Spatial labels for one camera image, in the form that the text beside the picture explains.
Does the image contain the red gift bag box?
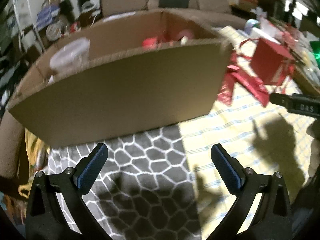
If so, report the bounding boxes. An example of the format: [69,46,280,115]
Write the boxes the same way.
[239,37,294,86]

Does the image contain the yellow plaid cloth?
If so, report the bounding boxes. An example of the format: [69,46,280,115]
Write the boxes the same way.
[178,85,313,238]

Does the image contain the brown sofa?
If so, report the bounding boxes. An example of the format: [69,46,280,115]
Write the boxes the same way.
[98,0,249,28]

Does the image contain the clear plastic tub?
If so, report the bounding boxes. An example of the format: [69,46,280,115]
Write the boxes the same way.
[49,37,90,72]

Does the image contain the large cardboard box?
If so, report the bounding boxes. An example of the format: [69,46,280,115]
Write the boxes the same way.
[8,10,233,147]

